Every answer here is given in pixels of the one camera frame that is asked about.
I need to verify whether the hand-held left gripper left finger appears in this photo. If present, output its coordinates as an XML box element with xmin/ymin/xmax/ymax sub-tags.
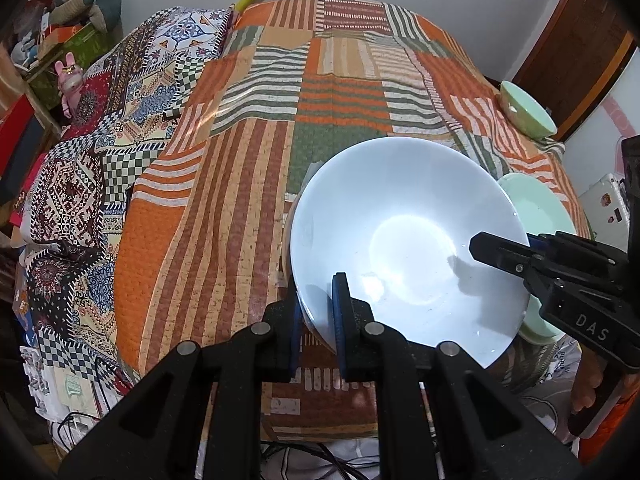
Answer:
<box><xmin>59</xmin><ymin>276</ymin><xmax>305</xmax><ymax>480</ymax></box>

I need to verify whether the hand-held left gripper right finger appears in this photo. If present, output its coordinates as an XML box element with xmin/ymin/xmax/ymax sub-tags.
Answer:
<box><xmin>331</xmin><ymin>272</ymin><xmax>583</xmax><ymax>480</ymax></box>

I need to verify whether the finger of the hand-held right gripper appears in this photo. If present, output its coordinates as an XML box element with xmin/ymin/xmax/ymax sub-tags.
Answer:
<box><xmin>469</xmin><ymin>231</ymin><xmax>548</xmax><ymax>286</ymax></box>
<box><xmin>542</xmin><ymin>231</ymin><xmax>630</xmax><ymax>273</ymax></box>

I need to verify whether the green plate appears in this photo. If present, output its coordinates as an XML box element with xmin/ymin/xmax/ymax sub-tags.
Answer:
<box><xmin>497</xmin><ymin>172</ymin><xmax>581</xmax><ymax>346</ymax></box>

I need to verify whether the white bowl with black spots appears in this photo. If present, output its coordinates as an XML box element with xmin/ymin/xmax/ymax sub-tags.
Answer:
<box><xmin>289</xmin><ymin>136</ymin><xmax>531</xmax><ymax>370</ymax></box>

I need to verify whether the green bowl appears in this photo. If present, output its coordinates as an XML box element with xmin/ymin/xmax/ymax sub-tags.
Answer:
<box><xmin>500</xmin><ymin>80</ymin><xmax>557</xmax><ymax>140</ymax></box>

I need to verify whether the person's right hand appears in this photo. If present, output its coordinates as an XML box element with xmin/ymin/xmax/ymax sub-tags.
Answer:
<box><xmin>570</xmin><ymin>355</ymin><xmax>608</xmax><ymax>413</ymax></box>

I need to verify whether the white device with stickers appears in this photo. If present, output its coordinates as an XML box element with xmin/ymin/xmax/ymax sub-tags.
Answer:
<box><xmin>577</xmin><ymin>172</ymin><xmax>632</xmax><ymax>251</ymax></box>

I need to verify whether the white printed cloth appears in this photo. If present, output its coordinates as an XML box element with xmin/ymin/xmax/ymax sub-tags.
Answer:
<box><xmin>520</xmin><ymin>335</ymin><xmax>581</xmax><ymax>442</ymax></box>

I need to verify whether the orange striped patchwork tablecloth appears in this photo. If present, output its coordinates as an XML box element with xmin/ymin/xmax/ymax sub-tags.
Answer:
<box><xmin>115</xmin><ymin>0</ymin><xmax>596</xmax><ymax>441</ymax></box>

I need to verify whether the brown wooden door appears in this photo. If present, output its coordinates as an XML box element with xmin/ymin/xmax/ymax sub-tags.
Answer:
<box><xmin>512</xmin><ymin>0</ymin><xmax>638</xmax><ymax>141</ymax></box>

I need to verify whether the patterned patchwork blanket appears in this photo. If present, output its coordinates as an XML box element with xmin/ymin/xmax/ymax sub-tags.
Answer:
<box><xmin>15</xmin><ymin>5</ymin><xmax>236</xmax><ymax>411</ymax></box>

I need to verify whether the red box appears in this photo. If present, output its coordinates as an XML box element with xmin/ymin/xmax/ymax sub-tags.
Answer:
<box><xmin>0</xmin><ymin>92</ymin><xmax>48</xmax><ymax>201</ymax></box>

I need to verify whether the pink bunny toy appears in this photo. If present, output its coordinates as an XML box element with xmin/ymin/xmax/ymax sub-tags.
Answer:
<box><xmin>54</xmin><ymin>52</ymin><xmax>86</xmax><ymax>120</ymax></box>

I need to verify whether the orange cardboard box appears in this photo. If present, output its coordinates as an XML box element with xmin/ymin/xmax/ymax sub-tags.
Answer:
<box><xmin>37</xmin><ymin>22</ymin><xmax>93</xmax><ymax>58</ymax></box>

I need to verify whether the grey stuffed toy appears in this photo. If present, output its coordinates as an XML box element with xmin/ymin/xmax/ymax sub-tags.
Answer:
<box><xmin>47</xmin><ymin>0</ymin><xmax>123</xmax><ymax>36</ymax></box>

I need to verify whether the black cable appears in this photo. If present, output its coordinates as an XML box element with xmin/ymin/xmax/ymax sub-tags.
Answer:
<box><xmin>55</xmin><ymin>410</ymin><xmax>101</xmax><ymax>452</ymax></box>
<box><xmin>260</xmin><ymin>440</ymin><xmax>386</xmax><ymax>480</ymax></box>

